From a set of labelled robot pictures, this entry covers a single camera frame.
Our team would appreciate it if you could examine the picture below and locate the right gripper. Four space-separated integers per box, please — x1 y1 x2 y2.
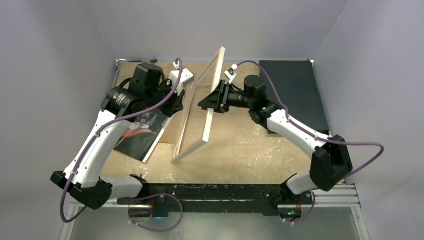
199 80 255 114

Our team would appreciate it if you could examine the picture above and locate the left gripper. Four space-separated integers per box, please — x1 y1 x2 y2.
145 78 186 118

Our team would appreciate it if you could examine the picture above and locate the clear acrylic sheet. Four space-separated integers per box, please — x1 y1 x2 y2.
173 57 218 157

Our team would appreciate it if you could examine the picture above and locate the printed photo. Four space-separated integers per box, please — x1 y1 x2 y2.
114 110 169 163

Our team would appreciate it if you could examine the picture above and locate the picture frame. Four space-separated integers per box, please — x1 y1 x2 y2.
171 46 226 164

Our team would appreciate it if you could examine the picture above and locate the brown backing board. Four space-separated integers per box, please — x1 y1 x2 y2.
159 111 185 145

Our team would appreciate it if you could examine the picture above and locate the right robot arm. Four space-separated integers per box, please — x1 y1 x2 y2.
198 75 353 204

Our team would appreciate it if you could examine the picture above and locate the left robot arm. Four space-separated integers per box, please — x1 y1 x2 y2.
50 58 190 210

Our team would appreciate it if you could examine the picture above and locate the black foam mat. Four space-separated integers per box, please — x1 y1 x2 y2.
259 59 330 134

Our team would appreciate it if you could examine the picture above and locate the black mounting plate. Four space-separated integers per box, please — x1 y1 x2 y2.
117 183 313 217

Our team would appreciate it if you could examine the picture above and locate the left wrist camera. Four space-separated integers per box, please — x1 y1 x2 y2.
168 68 195 96

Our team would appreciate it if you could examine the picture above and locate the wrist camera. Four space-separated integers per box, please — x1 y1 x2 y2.
168 68 195 96
224 64 238 84

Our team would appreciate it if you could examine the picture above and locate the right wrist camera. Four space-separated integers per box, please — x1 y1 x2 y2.
224 64 238 84

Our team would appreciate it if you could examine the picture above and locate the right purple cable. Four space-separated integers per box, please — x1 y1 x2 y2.
231 60 386 226

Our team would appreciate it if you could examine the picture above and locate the purple cable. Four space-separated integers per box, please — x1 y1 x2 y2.
59 57 184 232
231 60 386 226

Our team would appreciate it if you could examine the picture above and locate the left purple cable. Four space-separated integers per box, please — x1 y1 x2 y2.
59 57 184 232

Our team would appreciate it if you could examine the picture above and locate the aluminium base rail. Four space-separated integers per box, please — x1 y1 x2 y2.
65 185 361 209

